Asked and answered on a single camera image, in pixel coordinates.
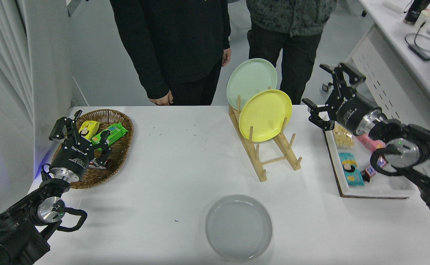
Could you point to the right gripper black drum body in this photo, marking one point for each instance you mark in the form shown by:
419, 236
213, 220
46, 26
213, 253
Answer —
349, 110

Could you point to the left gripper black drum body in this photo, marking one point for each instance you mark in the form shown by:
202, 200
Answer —
72, 158

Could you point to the grey round plate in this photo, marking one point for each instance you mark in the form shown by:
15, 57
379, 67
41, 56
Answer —
238, 228

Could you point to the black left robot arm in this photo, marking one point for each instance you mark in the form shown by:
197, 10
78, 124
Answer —
12, 232

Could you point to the yellow round plate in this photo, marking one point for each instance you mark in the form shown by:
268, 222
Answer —
264, 114

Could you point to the wooden plate rack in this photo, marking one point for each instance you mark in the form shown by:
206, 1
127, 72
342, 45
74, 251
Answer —
262, 176

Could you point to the pale green round plate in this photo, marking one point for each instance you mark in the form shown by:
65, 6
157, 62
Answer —
249, 79

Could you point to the person's right hand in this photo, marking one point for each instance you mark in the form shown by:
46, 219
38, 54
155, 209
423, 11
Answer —
161, 100

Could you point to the person's left hand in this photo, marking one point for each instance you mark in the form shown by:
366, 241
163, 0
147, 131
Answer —
226, 57

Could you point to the green snack pack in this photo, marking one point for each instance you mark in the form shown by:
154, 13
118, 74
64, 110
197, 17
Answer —
115, 132

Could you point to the brown wicker basket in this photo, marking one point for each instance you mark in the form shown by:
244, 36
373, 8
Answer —
121, 151

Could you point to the yellow snack pack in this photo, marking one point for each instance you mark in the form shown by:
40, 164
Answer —
89, 129

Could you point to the dark wrapped chocolate bar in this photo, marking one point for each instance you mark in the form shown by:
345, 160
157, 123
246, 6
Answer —
104, 163

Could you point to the clear bag of nuts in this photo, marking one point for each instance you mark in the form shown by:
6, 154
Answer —
343, 140

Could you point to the pink snack pack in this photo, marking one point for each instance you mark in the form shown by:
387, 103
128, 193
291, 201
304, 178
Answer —
369, 142

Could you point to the blue snack pack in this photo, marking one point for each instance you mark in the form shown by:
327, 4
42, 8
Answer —
350, 169

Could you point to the brown Snickers bar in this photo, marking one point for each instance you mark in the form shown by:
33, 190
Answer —
368, 172

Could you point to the person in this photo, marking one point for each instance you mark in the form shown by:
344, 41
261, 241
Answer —
292, 36
174, 36

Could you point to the white side desk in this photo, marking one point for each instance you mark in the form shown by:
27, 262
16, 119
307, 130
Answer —
398, 33

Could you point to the white rectangular tray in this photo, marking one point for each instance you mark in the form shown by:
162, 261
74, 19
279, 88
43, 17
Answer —
384, 186

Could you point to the black adapter hub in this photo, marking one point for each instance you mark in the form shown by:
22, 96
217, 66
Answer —
419, 52

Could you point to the black bottle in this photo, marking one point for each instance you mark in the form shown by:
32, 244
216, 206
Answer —
416, 10

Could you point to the white cup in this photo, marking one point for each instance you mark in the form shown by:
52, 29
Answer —
427, 17

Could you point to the white curtain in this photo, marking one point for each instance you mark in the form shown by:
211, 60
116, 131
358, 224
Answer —
1, 44

